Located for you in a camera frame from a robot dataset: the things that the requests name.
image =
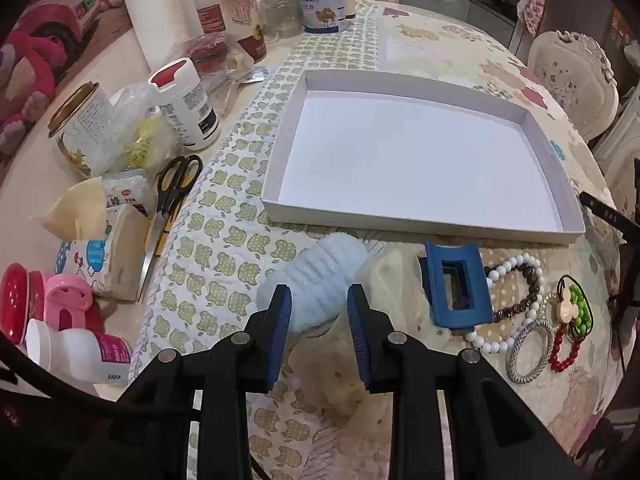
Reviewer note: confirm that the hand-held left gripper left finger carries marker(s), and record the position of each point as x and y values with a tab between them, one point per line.
282	330

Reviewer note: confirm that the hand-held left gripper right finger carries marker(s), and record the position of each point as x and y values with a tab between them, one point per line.
360	330

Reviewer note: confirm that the cream organza scrunchie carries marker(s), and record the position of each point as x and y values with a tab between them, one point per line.
330	360

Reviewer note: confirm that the light blue fluffy scrunchie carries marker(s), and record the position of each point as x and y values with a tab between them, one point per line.
320	270

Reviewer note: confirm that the blue hair claw clip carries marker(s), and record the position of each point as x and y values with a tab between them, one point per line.
435	270

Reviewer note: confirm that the white shallow cardboard box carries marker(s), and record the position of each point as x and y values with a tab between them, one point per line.
400	160

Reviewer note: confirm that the apple patterned quilted tablecloth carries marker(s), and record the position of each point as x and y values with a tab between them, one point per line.
225	210

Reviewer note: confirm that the small white packet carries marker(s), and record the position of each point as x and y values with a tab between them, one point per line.
127	192

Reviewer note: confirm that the white pill bottle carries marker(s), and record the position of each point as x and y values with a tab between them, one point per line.
75	352

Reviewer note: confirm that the soft tissue pack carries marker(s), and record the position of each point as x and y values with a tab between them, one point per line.
85	255

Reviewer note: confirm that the pink plastic toy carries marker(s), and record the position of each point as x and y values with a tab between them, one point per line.
65	290

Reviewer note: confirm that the clear plastic bag yellow contents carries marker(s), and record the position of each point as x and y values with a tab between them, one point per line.
142	140

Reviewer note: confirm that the white bottle red cap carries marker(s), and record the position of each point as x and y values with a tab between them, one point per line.
185	110

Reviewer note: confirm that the red lidded jar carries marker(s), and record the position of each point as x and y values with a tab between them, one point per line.
15	300

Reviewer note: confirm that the clear packet red contents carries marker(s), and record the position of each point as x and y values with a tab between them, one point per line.
210	55

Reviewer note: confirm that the printed tin can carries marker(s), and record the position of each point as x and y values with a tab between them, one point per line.
82	125

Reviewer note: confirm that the small empty glass jar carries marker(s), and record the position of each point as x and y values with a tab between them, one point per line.
280	17

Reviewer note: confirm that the glass jar yellow lid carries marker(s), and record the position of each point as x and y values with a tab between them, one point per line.
225	10

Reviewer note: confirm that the white paper towel roll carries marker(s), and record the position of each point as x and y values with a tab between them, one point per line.
155	20

